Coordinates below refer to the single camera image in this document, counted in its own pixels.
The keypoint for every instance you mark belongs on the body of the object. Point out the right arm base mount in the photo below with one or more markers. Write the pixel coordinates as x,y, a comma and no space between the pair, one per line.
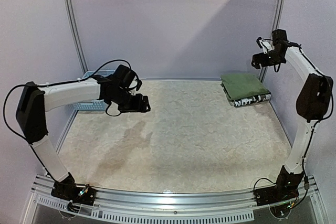
270,195

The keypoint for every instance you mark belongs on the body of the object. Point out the left aluminium wall post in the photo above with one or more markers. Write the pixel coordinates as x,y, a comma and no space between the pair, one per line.
75,35

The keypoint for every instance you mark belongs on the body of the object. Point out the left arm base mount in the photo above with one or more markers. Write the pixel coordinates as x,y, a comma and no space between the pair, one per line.
75,194

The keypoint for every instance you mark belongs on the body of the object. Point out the front aluminium rail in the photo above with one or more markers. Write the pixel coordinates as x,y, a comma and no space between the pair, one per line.
116,206

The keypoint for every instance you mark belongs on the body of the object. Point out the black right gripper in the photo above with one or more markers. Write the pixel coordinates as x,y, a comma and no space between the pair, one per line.
259,60

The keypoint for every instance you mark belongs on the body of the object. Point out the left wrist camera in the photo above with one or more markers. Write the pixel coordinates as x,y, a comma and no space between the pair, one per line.
137,85

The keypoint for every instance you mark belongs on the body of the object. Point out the black white checked shirt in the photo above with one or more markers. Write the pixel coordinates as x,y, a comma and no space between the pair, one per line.
249,100

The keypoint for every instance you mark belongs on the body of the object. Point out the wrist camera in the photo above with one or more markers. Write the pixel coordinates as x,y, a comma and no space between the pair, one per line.
137,85
264,44

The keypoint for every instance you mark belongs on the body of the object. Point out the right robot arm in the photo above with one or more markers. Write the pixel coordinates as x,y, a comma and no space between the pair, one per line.
314,103

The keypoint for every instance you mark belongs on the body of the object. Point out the green garment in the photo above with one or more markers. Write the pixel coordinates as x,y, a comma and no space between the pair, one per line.
242,85

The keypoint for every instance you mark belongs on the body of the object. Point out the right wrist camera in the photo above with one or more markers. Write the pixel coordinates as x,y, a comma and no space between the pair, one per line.
264,44

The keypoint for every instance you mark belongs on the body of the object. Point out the light blue plastic basket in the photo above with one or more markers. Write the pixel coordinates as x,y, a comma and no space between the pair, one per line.
94,105

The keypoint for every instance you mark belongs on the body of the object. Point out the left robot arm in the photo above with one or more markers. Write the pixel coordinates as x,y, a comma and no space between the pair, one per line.
120,88

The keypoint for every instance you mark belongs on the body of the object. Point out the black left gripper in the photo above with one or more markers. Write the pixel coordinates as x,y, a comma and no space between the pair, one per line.
137,106

